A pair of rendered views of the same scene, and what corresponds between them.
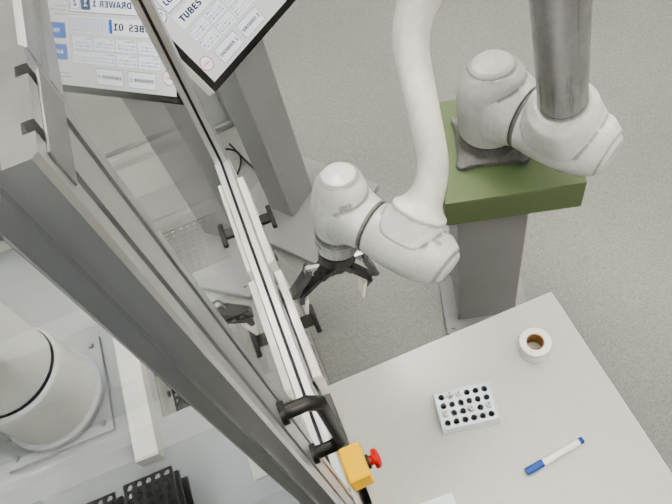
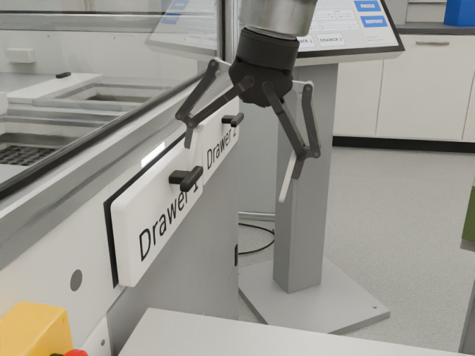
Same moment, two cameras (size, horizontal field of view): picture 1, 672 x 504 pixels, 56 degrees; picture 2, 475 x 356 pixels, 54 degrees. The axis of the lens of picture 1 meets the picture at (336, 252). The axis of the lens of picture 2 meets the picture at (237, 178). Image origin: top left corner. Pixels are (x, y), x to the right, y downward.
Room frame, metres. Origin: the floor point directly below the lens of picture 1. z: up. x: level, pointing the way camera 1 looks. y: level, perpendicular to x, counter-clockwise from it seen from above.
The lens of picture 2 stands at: (0.13, -0.15, 1.15)
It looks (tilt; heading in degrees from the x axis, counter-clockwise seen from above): 22 degrees down; 18
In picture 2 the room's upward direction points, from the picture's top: straight up
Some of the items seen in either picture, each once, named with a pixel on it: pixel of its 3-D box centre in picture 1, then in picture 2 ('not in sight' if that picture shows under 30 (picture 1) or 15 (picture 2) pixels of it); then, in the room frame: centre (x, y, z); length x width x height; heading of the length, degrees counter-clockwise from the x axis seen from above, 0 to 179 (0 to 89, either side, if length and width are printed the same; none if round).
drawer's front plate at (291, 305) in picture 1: (301, 330); (167, 196); (0.68, 0.13, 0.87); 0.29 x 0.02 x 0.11; 5
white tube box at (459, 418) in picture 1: (466, 408); not in sight; (0.42, -0.16, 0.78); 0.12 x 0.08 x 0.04; 84
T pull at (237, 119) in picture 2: (266, 218); (231, 119); (0.99, 0.14, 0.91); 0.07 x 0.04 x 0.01; 5
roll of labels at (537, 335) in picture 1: (534, 345); not in sight; (0.51, -0.36, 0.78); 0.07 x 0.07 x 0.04
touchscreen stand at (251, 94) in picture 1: (273, 126); (309, 179); (1.69, 0.07, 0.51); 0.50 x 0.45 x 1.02; 43
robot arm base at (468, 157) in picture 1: (487, 127); not in sight; (1.06, -0.47, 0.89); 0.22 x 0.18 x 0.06; 164
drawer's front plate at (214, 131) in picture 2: (260, 229); (218, 133); (0.99, 0.17, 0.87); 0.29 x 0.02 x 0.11; 5
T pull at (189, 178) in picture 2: (309, 320); (184, 177); (0.68, 0.10, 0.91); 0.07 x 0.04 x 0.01; 5
